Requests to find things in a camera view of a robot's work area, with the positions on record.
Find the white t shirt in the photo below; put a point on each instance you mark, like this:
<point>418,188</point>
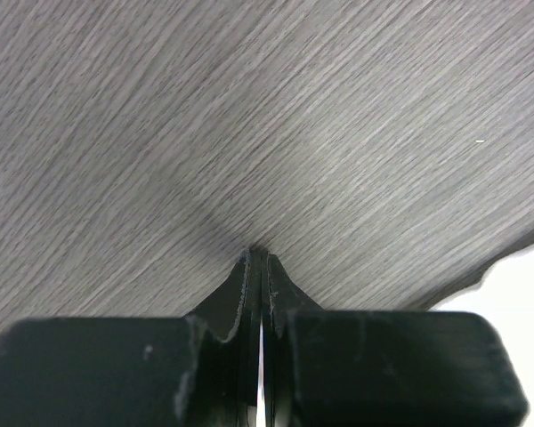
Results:
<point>505,297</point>

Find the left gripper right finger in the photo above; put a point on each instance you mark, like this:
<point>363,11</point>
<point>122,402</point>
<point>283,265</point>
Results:
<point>381,368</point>

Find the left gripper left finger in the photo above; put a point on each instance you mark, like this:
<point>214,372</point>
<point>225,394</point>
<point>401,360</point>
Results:
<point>200,369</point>

